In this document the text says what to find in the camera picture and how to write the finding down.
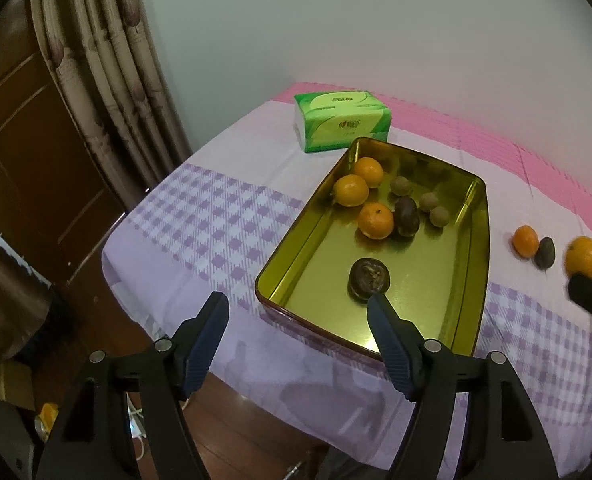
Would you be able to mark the dark oval passion fruit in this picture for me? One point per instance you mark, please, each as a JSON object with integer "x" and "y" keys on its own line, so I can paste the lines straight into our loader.
{"x": 405, "y": 216}

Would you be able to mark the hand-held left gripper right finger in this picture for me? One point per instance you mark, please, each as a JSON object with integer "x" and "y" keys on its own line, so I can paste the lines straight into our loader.
{"x": 393, "y": 355}

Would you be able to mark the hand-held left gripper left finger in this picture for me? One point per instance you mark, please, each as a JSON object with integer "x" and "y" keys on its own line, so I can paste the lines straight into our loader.
{"x": 203, "y": 355}

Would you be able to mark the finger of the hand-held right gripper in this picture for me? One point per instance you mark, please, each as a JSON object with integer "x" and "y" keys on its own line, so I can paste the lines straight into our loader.
{"x": 590, "y": 295}

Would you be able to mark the beige patterned curtain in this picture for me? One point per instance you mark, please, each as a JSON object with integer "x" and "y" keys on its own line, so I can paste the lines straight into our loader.
{"x": 101, "y": 60}

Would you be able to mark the small orange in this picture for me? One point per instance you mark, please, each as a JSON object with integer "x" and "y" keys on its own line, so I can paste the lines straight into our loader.
{"x": 525, "y": 240}
{"x": 584, "y": 257}
{"x": 367, "y": 171}
{"x": 375, "y": 220}

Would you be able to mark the large orange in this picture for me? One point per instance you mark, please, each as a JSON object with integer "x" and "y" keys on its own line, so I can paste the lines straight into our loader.
{"x": 351, "y": 190}

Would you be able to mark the small cardboard box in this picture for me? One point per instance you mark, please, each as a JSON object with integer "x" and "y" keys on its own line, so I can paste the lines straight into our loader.
{"x": 13, "y": 385}

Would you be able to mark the green tissue pack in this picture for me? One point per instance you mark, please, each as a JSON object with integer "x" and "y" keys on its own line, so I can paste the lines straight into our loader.
{"x": 341, "y": 120}

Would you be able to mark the brown cloth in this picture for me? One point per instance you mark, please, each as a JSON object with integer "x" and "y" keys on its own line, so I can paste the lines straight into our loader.
{"x": 6, "y": 300}

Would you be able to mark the brown wooden door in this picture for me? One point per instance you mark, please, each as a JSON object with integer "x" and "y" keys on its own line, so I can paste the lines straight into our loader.
{"x": 26, "y": 160}

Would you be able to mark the gold metal tray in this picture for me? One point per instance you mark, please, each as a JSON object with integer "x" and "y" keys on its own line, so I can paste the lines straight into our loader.
{"x": 425, "y": 270}

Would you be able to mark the brown longan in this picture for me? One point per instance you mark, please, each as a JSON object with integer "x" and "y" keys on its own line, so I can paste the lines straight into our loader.
{"x": 438, "y": 216}
{"x": 428, "y": 201}
{"x": 400, "y": 186}

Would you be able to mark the yellow packet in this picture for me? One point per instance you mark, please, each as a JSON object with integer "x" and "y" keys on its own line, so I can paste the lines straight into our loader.
{"x": 47, "y": 415}

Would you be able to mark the pink foam mat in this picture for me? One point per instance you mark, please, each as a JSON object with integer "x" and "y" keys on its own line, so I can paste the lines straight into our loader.
{"x": 550, "y": 160}

